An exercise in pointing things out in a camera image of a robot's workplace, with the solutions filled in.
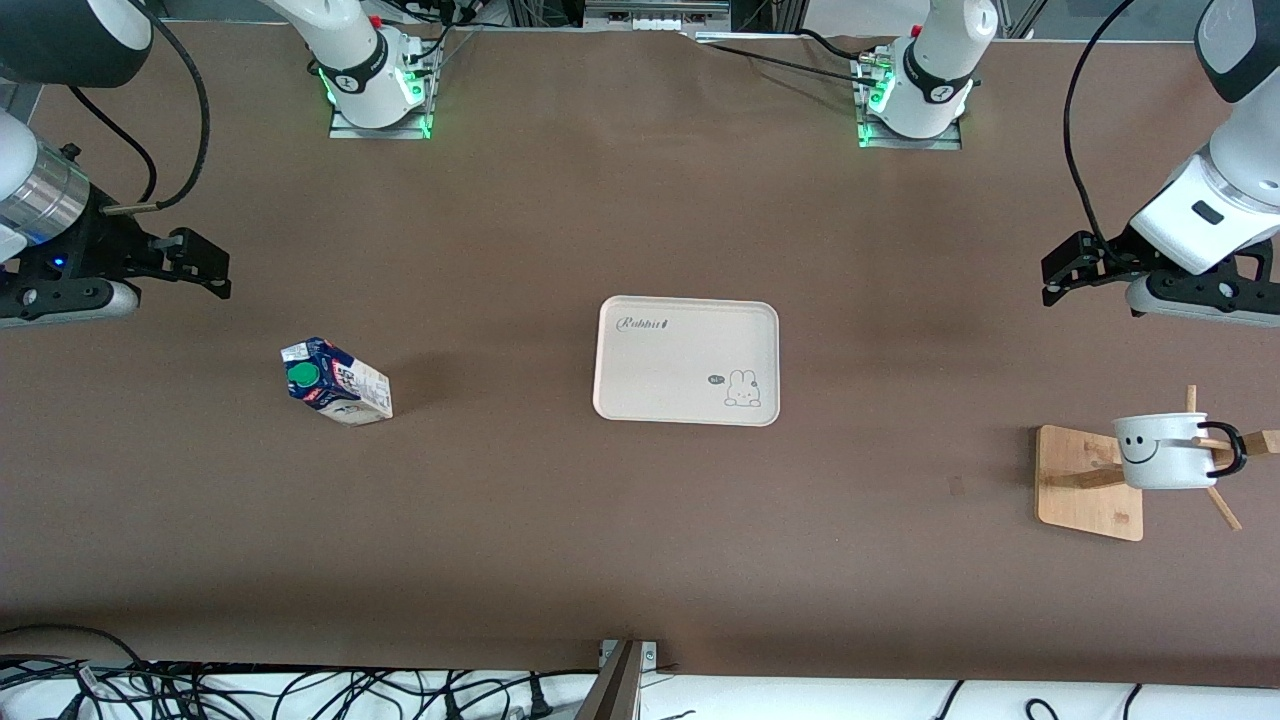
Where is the wooden mug stand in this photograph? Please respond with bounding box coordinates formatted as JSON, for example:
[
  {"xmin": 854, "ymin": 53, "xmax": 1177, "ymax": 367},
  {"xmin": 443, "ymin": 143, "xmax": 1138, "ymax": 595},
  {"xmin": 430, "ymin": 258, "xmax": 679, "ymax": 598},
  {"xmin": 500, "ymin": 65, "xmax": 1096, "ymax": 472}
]
[{"xmin": 1035, "ymin": 385, "xmax": 1280, "ymax": 543}]

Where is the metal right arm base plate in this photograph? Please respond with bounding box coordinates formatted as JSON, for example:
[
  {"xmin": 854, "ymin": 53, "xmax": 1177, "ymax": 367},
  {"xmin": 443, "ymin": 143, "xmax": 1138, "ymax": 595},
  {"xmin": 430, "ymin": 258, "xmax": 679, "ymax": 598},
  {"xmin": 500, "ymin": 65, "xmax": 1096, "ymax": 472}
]
[{"xmin": 328, "ymin": 60, "xmax": 436, "ymax": 141}]

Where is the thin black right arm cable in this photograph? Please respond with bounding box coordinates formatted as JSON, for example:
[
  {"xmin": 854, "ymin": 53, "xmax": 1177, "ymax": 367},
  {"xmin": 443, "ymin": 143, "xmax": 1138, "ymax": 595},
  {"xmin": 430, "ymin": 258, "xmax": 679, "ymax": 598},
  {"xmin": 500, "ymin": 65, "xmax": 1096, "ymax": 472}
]
[{"xmin": 65, "ymin": 85, "xmax": 159, "ymax": 206}]

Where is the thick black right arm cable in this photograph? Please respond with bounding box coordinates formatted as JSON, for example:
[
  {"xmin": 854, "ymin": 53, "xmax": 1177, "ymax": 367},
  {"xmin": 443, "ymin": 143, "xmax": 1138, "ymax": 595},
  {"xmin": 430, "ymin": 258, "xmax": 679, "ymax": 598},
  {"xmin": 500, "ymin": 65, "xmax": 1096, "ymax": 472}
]
[{"xmin": 105, "ymin": 0, "xmax": 213, "ymax": 216}]

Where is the aluminium profile bar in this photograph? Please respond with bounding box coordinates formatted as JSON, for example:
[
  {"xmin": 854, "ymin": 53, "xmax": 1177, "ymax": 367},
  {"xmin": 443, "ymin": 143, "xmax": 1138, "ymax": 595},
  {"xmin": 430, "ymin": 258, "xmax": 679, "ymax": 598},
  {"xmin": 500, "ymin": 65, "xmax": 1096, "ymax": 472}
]
[{"xmin": 573, "ymin": 640, "xmax": 646, "ymax": 720}]

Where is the cream rabbit print tray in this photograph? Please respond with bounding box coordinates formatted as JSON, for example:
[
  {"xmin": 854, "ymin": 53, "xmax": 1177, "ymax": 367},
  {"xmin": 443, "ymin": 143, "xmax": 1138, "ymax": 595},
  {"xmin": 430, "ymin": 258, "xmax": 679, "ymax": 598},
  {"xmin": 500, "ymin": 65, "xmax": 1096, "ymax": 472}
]
[{"xmin": 593, "ymin": 295, "xmax": 781, "ymax": 428}]

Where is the long black base cable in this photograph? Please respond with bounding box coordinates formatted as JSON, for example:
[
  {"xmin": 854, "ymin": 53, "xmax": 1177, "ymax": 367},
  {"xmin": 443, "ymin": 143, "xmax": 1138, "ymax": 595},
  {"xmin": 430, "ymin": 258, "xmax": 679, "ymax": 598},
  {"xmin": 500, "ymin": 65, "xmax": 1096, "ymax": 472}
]
[{"xmin": 690, "ymin": 35, "xmax": 886, "ymax": 89}]

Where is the white smiley cup black handle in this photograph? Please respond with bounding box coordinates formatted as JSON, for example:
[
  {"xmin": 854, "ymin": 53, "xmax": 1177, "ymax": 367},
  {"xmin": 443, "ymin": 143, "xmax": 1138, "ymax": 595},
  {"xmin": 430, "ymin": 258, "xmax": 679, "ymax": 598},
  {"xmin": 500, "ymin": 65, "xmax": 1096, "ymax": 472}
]
[{"xmin": 1113, "ymin": 412, "xmax": 1248, "ymax": 491}]

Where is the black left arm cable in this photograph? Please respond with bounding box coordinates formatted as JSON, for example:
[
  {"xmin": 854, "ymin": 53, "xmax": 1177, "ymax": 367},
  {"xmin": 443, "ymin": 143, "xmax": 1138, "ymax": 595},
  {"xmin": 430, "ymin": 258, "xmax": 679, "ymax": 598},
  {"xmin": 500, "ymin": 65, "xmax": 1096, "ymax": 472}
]
[{"xmin": 1063, "ymin": 0, "xmax": 1141, "ymax": 251}]

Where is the blue white milk carton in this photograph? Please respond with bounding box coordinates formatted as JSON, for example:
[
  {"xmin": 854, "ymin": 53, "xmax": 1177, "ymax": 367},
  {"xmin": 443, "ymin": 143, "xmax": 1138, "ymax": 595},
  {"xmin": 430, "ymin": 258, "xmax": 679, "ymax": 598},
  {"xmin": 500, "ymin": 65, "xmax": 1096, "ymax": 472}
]
[{"xmin": 280, "ymin": 337, "xmax": 394, "ymax": 428}]

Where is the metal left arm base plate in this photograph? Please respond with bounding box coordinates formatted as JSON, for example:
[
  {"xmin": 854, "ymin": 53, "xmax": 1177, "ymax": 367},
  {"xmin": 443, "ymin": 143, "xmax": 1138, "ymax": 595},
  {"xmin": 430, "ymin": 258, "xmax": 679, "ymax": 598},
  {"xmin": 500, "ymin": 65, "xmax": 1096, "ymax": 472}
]
[{"xmin": 852, "ymin": 55, "xmax": 964, "ymax": 151}]

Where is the black looped floor cable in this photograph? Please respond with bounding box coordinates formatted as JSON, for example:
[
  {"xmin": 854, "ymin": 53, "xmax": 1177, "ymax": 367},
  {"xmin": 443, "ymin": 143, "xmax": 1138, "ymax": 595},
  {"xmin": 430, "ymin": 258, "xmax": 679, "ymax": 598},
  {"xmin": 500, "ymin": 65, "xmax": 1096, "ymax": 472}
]
[{"xmin": 0, "ymin": 624, "xmax": 161, "ymax": 691}]

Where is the metal connector rail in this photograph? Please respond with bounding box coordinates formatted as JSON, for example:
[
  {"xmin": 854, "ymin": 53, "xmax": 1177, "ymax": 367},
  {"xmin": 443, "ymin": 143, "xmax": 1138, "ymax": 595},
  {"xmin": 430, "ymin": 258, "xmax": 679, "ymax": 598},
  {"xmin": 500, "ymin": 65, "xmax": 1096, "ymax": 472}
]
[{"xmin": 583, "ymin": 0, "xmax": 731, "ymax": 31}]

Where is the short black base cable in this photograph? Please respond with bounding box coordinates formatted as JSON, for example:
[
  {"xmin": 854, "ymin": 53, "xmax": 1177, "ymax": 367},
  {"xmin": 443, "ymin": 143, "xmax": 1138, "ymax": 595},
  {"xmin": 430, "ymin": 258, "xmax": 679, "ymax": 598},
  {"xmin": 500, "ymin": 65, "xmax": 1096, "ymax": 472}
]
[{"xmin": 795, "ymin": 28, "xmax": 886, "ymax": 66}]

